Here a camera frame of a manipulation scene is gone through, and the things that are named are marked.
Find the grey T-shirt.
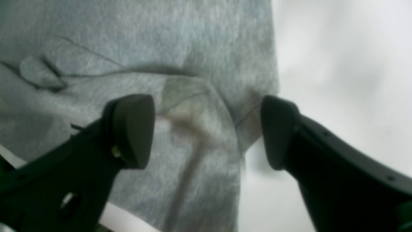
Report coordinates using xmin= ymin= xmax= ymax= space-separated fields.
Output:
xmin=0 ymin=0 xmax=278 ymax=232

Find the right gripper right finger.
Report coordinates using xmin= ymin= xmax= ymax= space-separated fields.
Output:
xmin=260 ymin=95 xmax=412 ymax=232

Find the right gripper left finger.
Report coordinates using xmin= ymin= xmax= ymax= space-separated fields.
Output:
xmin=0 ymin=94 xmax=155 ymax=232

